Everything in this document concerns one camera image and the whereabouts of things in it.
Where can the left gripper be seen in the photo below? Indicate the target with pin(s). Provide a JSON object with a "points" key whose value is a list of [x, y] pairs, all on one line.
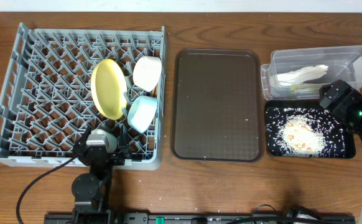
{"points": [[123, 152]]}

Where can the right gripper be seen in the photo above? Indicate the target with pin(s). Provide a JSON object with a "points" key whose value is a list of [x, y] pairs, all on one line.
{"points": [[352, 96]]}

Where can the white cup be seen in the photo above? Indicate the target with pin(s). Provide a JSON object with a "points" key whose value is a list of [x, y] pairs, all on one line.
{"points": [[112, 141]]}

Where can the light blue bowl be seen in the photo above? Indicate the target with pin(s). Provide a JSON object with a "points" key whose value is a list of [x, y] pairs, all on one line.
{"points": [[142, 112]]}

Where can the white napkin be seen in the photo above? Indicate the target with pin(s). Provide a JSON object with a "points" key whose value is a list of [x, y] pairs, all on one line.
{"points": [[302, 75]]}

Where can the yellow plate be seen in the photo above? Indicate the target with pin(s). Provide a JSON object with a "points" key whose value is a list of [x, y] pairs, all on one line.
{"points": [[108, 86]]}

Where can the wooden chopstick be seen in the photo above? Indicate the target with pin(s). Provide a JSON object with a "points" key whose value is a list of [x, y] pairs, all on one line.
{"points": [[154, 92]]}

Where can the pink bowl with rice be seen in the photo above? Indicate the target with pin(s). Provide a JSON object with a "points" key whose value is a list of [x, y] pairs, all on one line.
{"points": [[147, 72]]}

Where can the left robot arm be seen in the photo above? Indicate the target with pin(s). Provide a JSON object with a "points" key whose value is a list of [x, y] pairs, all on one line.
{"points": [[91, 190]]}

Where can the grey dishwasher rack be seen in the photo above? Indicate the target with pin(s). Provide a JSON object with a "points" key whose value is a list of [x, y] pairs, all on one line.
{"points": [[46, 102]]}

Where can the clear plastic bin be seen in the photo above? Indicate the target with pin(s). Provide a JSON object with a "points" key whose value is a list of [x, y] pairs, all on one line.
{"points": [[344, 63]]}

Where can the black tray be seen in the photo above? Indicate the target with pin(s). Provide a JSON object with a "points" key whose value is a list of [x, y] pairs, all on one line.
{"points": [[340, 143]]}

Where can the spilled rice pile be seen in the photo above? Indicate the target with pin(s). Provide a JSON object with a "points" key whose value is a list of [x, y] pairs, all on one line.
{"points": [[297, 138]]}

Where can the dark brown serving tray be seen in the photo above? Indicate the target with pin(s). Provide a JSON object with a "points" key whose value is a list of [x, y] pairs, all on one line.
{"points": [[217, 106]]}

